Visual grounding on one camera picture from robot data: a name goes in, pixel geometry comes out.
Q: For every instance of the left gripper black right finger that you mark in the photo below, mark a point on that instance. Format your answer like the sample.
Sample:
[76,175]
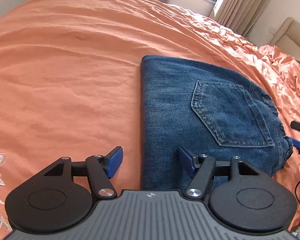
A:
[238,194]

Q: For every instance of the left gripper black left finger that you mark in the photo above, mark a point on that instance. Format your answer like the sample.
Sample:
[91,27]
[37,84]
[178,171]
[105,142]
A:
[62,194]

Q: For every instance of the blue denim jeans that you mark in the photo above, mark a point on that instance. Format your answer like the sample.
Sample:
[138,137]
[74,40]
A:
[209,110]

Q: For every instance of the beige headboard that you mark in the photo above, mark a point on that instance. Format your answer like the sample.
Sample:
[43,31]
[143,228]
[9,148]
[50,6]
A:
[287,38]

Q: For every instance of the orange bed cover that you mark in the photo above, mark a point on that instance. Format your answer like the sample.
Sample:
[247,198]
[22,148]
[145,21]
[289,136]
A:
[70,79]

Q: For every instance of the beige curtain right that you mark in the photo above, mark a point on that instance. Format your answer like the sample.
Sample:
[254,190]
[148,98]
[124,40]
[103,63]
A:
[238,15]

